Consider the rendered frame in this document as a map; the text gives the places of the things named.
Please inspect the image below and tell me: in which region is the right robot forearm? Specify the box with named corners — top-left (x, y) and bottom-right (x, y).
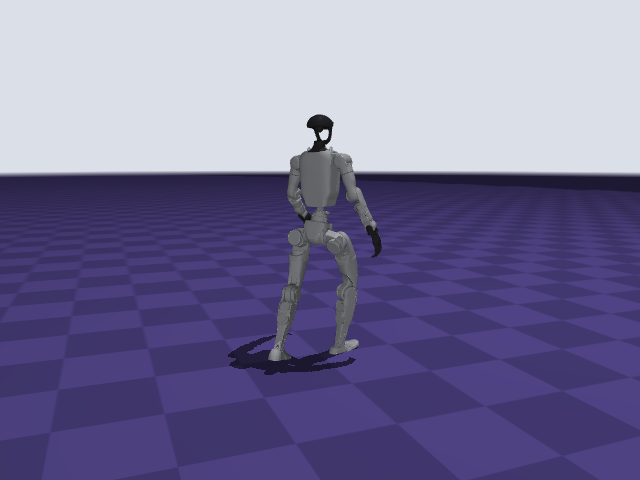
top-left (353, 188), bottom-right (377, 232)

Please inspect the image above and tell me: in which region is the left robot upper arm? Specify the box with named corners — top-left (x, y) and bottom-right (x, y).
top-left (287, 155), bottom-right (302, 200)

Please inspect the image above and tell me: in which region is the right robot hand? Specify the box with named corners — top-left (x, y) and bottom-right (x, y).
top-left (366, 225), bottom-right (382, 258)

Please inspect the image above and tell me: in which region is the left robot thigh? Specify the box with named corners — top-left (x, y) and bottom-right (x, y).
top-left (284, 228), bottom-right (310, 303)

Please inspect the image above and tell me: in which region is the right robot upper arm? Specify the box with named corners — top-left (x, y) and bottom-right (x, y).
top-left (331, 153), bottom-right (359, 203)

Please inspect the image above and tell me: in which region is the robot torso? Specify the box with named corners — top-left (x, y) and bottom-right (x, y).
top-left (299, 146), bottom-right (340, 246)

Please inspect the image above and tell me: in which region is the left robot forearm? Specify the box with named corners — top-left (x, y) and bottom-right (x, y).
top-left (287, 195), bottom-right (308, 218)

